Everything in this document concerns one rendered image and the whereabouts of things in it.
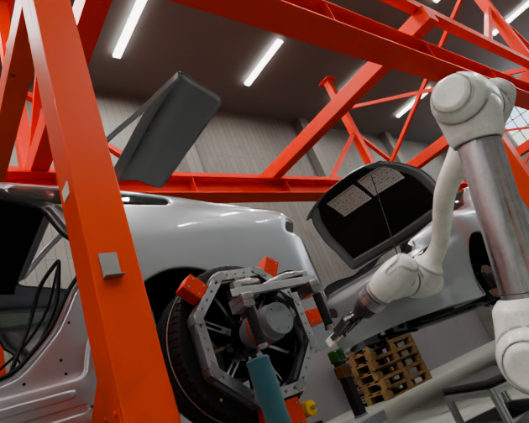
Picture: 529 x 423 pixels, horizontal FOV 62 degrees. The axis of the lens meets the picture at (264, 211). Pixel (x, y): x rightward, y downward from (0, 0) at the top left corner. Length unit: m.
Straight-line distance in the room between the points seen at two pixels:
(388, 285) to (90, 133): 1.19
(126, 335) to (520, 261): 1.08
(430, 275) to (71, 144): 1.31
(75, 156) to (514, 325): 1.42
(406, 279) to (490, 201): 0.40
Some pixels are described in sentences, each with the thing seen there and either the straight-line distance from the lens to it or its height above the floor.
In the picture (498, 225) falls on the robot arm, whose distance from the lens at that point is 1.13.
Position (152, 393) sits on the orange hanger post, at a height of 0.73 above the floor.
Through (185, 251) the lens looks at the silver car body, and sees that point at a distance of 2.29.
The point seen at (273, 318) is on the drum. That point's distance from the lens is 1.71.
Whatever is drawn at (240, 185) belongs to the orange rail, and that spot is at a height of 3.17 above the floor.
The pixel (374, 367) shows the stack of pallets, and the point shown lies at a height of 0.50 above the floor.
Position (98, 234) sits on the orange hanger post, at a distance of 1.56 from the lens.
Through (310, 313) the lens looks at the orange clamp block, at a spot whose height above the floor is 0.87.
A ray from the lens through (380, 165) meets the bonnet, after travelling 4.81.
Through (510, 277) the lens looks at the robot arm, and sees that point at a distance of 1.13.
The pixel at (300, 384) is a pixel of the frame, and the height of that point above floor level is 0.60.
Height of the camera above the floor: 0.59
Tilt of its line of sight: 22 degrees up
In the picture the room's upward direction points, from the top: 22 degrees counter-clockwise
